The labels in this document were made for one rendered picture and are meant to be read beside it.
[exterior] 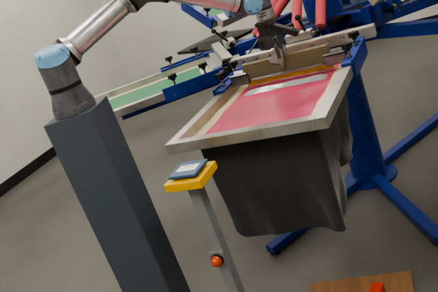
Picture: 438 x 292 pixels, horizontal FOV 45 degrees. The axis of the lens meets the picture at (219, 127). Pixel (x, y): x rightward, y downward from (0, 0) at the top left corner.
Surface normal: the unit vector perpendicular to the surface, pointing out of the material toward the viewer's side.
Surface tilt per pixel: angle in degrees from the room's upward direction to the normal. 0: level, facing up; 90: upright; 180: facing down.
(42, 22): 90
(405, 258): 0
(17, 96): 90
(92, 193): 90
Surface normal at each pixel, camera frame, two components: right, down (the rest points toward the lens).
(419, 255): -0.32, -0.90
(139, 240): -0.11, 0.36
